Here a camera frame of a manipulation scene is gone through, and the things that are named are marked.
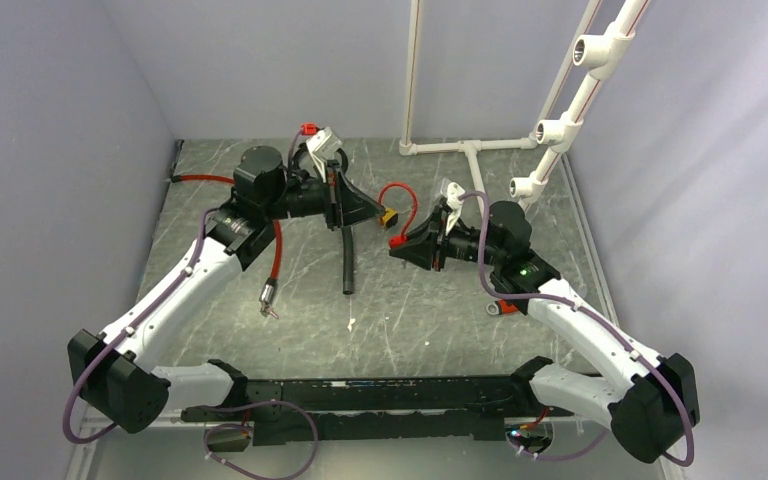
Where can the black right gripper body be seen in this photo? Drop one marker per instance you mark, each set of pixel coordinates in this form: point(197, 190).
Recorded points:
point(464, 243)

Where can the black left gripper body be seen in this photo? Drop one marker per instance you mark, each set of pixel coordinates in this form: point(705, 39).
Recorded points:
point(306, 197)

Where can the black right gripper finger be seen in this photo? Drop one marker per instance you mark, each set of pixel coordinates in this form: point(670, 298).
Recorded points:
point(435, 227)
point(421, 250)

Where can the yellow padlock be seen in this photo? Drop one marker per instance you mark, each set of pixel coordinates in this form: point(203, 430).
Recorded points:
point(389, 218)

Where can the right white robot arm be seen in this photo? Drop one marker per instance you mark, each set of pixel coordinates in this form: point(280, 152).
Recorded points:
point(647, 401)

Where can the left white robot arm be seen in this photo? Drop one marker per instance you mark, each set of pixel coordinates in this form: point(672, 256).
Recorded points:
point(117, 370)

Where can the small silver keys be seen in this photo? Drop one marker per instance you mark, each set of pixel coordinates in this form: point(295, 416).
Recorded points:
point(267, 311)

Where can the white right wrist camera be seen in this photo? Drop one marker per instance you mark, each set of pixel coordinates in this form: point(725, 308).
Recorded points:
point(451, 192)

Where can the red handled wrench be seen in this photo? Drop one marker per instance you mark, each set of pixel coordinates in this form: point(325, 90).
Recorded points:
point(500, 307)

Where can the red cable bike lock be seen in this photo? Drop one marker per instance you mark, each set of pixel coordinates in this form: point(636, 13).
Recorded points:
point(247, 238)

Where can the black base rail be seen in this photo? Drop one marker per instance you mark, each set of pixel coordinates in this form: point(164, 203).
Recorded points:
point(482, 408)

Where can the white pvc pipe frame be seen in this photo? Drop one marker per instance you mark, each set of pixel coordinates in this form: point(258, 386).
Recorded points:
point(508, 75)

